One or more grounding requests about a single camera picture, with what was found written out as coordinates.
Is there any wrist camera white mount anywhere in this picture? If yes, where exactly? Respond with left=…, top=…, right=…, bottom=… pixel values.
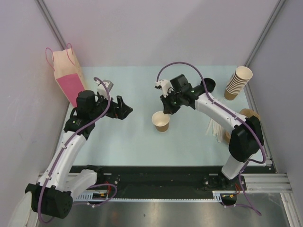
left=94, top=77, right=114, bottom=99
left=155, top=79, right=172, bottom=98

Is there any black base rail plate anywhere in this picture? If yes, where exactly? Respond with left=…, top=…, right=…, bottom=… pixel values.
left=68, top=165, right=247, bottom=205

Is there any white slotted cable duct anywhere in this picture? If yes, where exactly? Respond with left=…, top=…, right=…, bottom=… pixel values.
left=74, top=191, right=222, bottom=203

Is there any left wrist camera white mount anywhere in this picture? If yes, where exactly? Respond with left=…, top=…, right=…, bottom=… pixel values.
left=94, top=77, right=114, bottom=99

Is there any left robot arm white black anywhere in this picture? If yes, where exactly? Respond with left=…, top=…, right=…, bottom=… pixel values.
left=25, top=90, right=133, bottom=223

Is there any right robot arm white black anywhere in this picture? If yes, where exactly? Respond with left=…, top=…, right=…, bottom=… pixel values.
left=155, top=74, right=264, bottom=190

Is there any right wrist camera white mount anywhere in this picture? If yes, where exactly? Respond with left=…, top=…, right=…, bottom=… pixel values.
left=155, top=79, right=172, bottom=98

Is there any brown paper coffee cup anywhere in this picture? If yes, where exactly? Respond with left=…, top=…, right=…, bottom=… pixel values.
left=151, top=111, right=170, bottom=132

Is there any bundle of white wrapped straws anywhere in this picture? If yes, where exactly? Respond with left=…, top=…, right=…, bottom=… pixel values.
left=205, top=119, right=224, bottom=143

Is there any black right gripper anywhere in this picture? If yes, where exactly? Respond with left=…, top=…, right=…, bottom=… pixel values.
left=160, top=89, right=184, bottom=114

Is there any brown cardboard cup carrier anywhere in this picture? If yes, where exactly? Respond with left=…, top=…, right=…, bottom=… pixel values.
left=223, top=108, right=261, bottom=144

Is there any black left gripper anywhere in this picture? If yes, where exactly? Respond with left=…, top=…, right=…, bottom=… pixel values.
left=89, top=92, right=132, bottom=120

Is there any stack of black cup lids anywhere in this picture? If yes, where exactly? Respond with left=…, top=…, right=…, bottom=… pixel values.
left=204, top=78, right=216, bottom=93

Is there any stack of paper cups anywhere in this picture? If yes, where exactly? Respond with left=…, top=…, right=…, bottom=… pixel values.
left=224, top=66, right=253, bottom=100

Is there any pink and beige paper bag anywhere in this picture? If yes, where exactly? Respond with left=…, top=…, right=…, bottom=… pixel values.
left=45, top=43, right=88, bottom=107

